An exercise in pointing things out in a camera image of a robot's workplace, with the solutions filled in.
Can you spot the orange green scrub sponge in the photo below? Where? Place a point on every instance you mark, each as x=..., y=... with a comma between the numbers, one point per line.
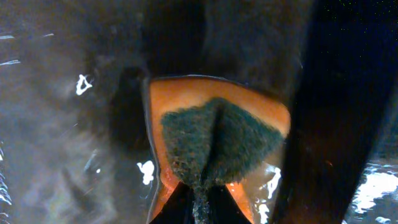
x=206, y=131

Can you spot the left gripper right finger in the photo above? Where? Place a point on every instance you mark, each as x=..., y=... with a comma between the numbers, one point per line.
x=223, y=207

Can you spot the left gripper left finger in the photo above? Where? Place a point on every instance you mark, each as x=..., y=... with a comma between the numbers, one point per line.
x=173, y=206

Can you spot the rectangular black water tray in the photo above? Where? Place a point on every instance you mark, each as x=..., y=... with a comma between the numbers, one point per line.
x=74, y=144

